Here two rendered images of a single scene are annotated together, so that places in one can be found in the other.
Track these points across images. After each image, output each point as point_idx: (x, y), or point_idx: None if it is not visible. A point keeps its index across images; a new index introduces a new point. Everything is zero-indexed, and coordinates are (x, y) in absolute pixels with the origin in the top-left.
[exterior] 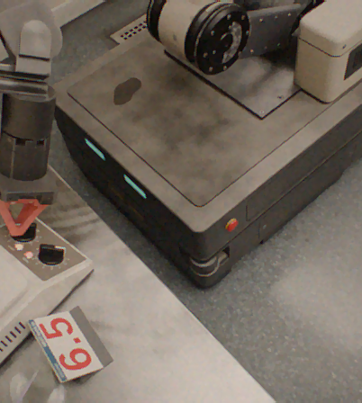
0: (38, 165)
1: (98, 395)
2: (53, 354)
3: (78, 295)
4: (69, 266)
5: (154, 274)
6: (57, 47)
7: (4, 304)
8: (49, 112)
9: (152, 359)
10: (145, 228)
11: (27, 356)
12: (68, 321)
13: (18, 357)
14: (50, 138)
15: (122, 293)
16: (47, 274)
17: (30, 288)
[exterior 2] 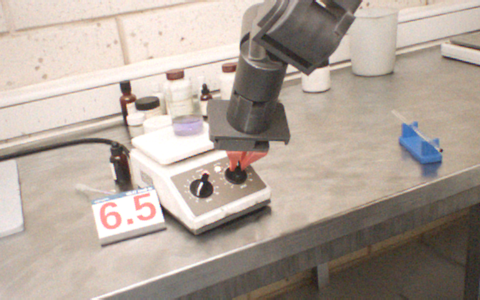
0: (232, 112)
1: (82, 237)
2: (117, 198)
3: (177, 228)
4: (186, 199)
5: (163, 274)
6: (275, 26)
7: (152, 152)
8: (244, 73)
9: (82, 267)
10: None
11: None
12: (151, 218)
13: None
14: (247, 104)
15: (158, 252)
16: (177, 181)
17: (166, 169)
